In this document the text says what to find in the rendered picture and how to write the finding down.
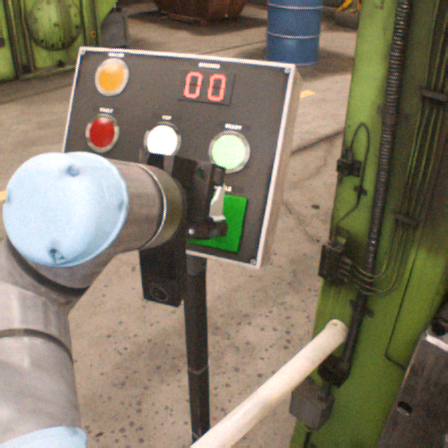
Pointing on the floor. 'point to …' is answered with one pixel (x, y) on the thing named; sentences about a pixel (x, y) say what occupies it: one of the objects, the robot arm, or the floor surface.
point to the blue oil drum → (293, 31)
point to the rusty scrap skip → (201, 10)
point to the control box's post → (197, 342)
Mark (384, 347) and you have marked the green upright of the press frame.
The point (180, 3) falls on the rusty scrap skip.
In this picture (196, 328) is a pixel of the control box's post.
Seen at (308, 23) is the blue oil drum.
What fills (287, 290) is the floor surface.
